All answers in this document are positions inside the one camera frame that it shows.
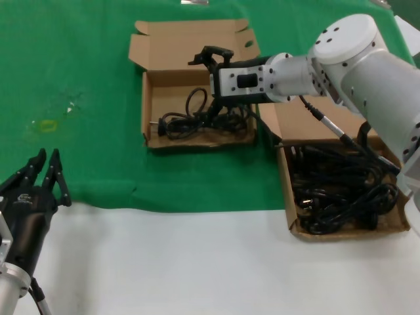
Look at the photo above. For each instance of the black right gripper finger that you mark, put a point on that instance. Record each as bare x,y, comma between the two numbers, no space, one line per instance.
210,50
216,110

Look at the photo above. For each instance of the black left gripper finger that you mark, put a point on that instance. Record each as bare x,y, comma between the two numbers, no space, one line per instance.
57,183
28,172

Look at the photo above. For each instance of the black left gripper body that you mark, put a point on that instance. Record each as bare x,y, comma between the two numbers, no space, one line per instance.
28,220

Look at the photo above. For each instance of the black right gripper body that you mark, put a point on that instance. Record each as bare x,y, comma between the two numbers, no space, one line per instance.
215,85

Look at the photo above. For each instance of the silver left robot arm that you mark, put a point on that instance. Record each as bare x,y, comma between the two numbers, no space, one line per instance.
10,288

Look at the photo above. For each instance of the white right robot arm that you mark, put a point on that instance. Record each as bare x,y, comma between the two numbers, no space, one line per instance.
361,65

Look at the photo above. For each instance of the open brown cardboard box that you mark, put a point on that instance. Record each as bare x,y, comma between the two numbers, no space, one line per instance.
285,183
164,49

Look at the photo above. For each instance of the flat metal strip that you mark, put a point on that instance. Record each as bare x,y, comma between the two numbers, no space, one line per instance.
194,1

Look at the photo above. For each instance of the small white scrap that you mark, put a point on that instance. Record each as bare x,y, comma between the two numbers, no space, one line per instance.
69,110

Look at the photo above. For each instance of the green table cloth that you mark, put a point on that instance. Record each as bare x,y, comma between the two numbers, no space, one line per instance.
82,65

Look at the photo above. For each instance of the small metal object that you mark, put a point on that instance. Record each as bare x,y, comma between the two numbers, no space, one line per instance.
382,2

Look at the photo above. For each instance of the white paper sheet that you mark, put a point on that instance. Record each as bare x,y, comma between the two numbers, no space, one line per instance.
407,28

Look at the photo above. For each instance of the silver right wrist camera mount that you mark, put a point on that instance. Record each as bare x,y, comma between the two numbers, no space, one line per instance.
229,82

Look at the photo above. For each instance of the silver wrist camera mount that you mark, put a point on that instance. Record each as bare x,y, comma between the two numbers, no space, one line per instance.
4,243
229,82

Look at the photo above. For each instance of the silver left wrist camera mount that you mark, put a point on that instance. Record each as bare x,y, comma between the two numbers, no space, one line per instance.
4,243

